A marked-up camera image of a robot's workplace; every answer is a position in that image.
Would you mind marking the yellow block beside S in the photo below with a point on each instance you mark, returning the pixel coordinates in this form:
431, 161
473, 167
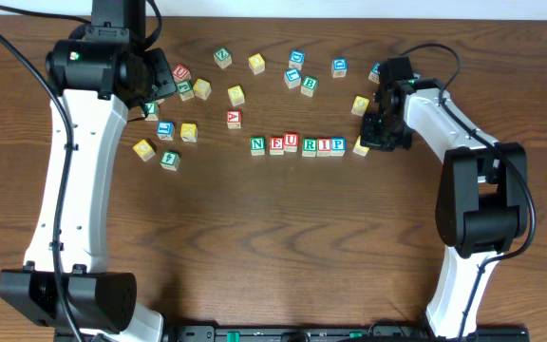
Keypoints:
236, 95

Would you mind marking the red u block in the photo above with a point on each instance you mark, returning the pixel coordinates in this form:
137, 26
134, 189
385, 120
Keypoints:
291, 142
181, 73

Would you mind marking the yellow O block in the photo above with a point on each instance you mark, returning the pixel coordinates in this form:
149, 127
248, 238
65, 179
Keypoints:
360, 106

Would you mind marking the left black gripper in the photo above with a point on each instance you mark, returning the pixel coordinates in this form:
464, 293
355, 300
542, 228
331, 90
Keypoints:
160, 83

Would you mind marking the green G block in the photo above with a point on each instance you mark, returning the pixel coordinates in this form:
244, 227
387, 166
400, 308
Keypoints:
185, 90

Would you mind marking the blue D block upper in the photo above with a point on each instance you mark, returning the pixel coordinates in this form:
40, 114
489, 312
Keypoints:
296, 59

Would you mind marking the yellow block left of S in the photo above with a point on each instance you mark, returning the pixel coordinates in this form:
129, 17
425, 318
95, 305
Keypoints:
202, 89

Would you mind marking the green N block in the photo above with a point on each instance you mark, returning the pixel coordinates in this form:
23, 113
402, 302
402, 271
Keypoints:
257, 146

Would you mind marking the blue P block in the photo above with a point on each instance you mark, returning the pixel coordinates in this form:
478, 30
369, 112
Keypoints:
338, 146

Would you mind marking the red I block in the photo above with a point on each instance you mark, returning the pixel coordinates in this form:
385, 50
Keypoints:
323, 147

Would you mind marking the red E block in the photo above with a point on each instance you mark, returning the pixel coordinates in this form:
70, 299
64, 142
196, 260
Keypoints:
276, 146

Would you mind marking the green R block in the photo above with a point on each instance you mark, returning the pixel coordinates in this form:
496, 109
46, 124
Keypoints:
309, 147

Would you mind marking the yellow block beside blue L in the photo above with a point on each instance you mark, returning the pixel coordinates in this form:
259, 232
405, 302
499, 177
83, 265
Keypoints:
189, 132

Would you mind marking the yellow block top centre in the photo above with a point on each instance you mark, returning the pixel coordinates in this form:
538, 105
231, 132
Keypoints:
257, 64

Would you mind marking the blue L block right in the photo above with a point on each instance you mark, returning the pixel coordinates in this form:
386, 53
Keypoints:
292, 78

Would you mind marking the blue L block left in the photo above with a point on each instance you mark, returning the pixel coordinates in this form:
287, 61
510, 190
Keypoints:
166, 131

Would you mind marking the green Z block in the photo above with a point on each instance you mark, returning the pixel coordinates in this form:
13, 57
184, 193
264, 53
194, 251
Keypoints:
223, 57

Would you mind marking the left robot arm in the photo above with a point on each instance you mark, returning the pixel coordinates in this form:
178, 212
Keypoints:
64, 273

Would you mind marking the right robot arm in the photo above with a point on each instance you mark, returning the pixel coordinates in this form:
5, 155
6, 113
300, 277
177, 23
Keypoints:
482, 206

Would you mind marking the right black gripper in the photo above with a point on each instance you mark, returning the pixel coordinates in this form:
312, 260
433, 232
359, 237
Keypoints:
379, 131

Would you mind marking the green B block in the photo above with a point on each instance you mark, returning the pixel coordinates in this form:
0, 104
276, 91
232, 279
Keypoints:
309, 85

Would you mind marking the green 4 block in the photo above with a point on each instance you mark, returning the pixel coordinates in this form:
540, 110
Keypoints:
170, 160

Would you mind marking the red A block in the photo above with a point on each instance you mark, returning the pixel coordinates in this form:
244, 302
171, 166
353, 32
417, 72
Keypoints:
234, 120

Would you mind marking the blue X block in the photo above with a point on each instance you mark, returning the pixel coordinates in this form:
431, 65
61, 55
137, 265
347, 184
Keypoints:
374, 74

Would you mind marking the yellow block far left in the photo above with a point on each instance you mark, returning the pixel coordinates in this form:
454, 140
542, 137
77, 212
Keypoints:
144, 150

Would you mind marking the blue d block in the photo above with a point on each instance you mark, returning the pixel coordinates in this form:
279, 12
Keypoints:
339, 68
296, 59

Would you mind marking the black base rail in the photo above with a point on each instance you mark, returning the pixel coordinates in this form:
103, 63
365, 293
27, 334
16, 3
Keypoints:
425, 330

